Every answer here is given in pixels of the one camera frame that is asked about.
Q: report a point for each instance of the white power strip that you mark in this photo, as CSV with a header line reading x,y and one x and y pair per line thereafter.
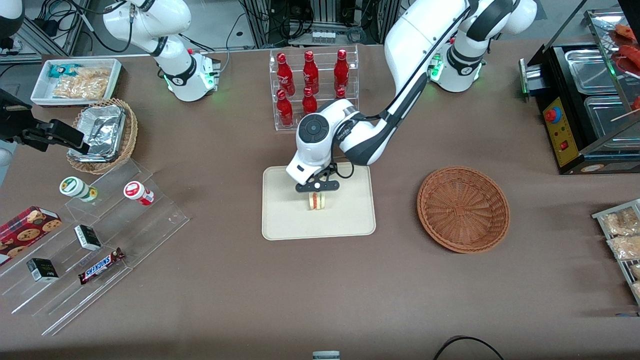
x,y
324,36

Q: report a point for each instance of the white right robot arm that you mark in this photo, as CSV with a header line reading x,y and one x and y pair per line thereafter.
x,y
177,60

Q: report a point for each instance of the clear acrylic step display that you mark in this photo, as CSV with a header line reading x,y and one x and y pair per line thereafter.
x,y
145,230

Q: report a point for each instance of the steel warmer pan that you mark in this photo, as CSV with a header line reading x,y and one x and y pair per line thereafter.
x,y
590,72
607,122

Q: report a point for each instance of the black hot food warmer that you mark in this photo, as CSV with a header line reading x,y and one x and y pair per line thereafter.
x,y
560,130

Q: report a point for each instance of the clear bag of bread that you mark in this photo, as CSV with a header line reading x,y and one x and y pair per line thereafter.
x,y
625,247
620,222

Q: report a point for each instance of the small grey device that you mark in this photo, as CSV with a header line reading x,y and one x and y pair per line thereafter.
x,y
326,355

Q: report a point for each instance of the red cookie box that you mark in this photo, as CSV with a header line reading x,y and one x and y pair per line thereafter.
x,y
25,232

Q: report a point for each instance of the red sausage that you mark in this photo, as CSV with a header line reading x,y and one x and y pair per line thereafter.
x,y
627,32
632,57

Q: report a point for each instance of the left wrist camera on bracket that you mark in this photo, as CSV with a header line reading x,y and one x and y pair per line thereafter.
x,y
320,184

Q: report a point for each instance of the green lid white cup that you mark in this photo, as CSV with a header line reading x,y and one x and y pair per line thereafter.
x,y
75,188

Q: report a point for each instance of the clear bag of chips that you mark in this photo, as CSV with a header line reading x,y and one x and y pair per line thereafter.
x,y
82,86

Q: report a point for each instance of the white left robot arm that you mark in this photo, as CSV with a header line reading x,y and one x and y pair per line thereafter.
x,y
420,50

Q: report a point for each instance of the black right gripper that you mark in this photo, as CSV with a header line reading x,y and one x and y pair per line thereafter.
x,y
14,128

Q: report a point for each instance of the large brown wicker basket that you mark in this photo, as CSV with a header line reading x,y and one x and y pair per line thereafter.
x,y
462,210

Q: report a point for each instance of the small black carton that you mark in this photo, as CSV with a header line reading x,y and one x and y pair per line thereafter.
x,y
42,270
88,238

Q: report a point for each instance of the red soda bottle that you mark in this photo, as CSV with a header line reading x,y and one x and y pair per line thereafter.
x,y
309,102
285,111
285,75
341,71
310,74
340,93

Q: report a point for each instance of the silver foil container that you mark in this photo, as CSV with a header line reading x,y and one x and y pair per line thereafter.
x,y
102,130

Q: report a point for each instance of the clear acrylic bottle rack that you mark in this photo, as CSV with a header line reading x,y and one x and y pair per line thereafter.
x,y
322,70

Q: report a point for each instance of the beige plastic tray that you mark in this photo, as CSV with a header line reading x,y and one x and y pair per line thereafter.
x,y
345,215

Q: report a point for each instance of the white rectangular plastic bin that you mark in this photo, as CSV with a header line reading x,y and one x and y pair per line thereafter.
x,y
42,92

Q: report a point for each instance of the triangular sandwich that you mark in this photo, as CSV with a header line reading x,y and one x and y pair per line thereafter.
x,y
316,202

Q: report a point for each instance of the small tan wicker basket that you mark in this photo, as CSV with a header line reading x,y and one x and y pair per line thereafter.
x,y
127,145

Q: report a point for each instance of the aluminium frame rail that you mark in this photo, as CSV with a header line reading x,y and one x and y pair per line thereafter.
x,y
55,30

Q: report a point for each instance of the red lid white cup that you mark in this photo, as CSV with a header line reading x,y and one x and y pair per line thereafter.
x,y
136,192

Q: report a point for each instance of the blue snack packet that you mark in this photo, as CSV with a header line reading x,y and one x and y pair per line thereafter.
x,y
62,70

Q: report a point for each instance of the Snickers chocolate bar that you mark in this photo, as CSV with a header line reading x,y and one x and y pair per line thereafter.
x,y
100,266

